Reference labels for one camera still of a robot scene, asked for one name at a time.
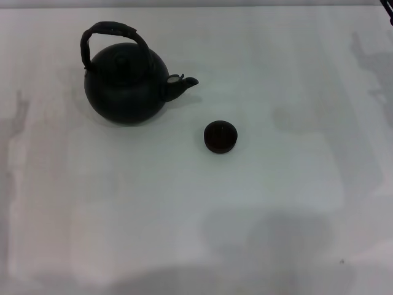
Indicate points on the black round teapot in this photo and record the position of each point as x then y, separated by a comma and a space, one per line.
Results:
122, 89

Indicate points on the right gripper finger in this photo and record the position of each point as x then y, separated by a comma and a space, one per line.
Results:
388, 8

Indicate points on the dark brown small teacup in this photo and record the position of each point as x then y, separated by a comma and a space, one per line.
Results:
220, 136

